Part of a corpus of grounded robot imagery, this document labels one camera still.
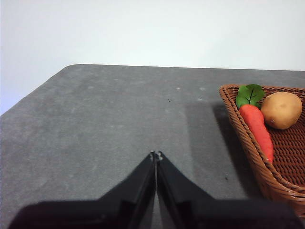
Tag orange carrot with green leaf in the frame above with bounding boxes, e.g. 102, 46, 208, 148
235, 84, 274, 164

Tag brown wicker basket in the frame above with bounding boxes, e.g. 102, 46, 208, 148
219, 83, 305, 218

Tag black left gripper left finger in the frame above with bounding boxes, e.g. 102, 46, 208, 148
8, 151, 157, 229

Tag yellow-brown potato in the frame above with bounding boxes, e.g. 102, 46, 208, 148
261, 92, 303, 130

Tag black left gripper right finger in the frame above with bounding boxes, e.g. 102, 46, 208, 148
156, 151, 305, 229

